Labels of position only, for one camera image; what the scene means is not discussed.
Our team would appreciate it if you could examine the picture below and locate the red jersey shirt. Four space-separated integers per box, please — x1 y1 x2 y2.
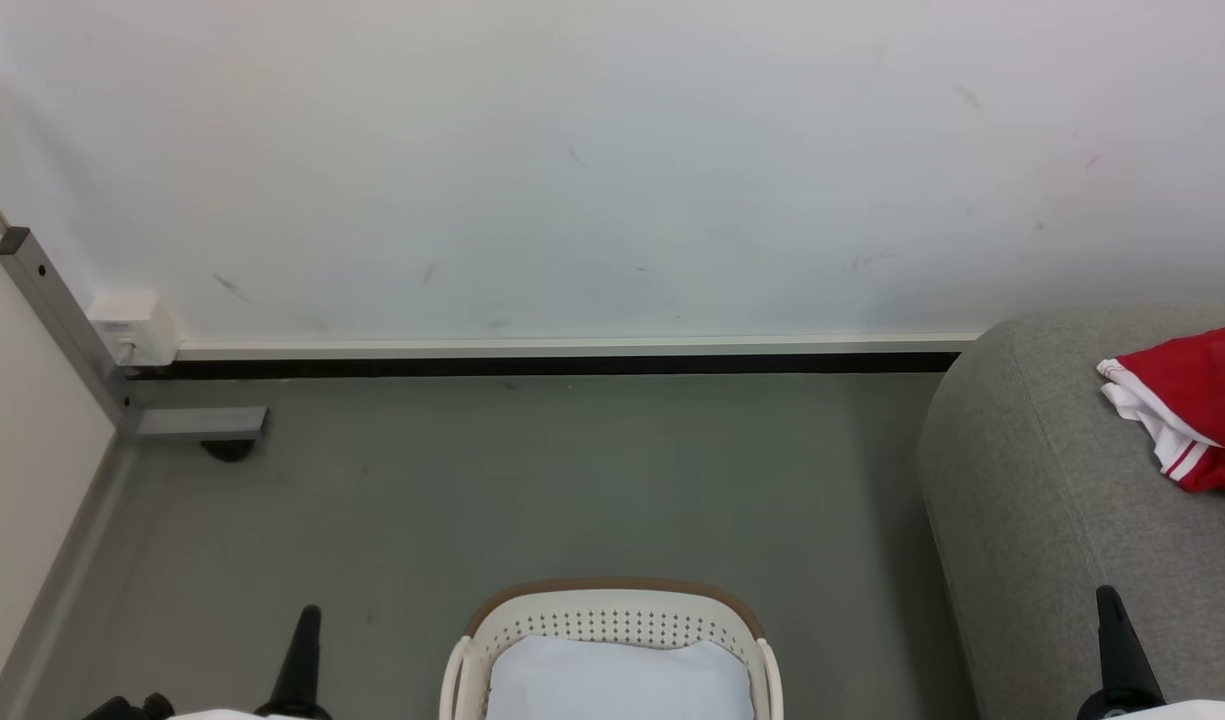
1097 322 1225 497

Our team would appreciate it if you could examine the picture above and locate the white plastic laundry basket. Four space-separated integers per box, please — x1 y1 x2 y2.
439 577 784 720

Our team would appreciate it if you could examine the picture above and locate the white wall trim strip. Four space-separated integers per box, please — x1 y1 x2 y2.
176 333 985 361

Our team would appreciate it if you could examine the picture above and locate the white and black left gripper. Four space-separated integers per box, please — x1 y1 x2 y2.
80 605 335 720

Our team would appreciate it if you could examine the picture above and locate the black baseboard strip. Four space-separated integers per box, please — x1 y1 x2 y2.
127 352 963 381

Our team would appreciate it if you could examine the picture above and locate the white wall junction box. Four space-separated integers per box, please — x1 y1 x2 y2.
86 290 181 367

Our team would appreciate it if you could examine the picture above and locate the cream partition panel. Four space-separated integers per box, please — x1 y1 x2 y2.
0 175 118 691

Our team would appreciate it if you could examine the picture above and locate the light blue cloth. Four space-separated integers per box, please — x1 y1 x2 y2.
485 634 756 720

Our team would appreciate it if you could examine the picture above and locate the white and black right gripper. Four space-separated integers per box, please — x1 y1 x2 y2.
1076 585 1225 720

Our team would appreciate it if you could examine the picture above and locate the grey fabric sofa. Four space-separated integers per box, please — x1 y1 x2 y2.
918 305 1225 720

